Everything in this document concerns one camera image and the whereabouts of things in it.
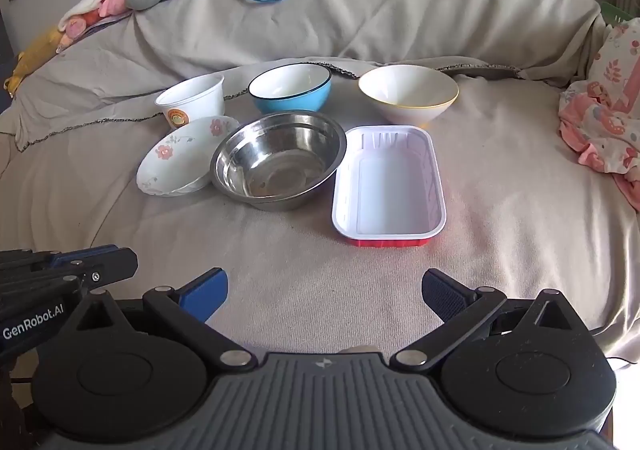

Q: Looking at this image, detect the stainless steel bowl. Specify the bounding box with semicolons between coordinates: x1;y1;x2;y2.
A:
209;111;347;212

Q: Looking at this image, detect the blue enamel bowl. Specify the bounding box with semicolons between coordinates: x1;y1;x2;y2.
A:
248;63;332;114

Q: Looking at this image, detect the white cup orange logo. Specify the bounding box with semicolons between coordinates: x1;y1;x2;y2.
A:
155;73;226;129

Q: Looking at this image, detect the pink floral cloth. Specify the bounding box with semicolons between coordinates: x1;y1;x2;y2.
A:
559;18;640;208

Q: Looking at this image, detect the red white rectangular tray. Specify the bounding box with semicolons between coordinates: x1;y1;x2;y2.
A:
332;125;447;248

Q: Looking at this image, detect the white bowl yellow rim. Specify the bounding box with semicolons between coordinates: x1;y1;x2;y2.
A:
358;64;460;128

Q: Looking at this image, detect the white floral plate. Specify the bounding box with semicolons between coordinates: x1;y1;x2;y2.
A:
137;116;240;198

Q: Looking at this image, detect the yellow plush toy left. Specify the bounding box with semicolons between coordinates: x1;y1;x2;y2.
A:
3;25;63;98

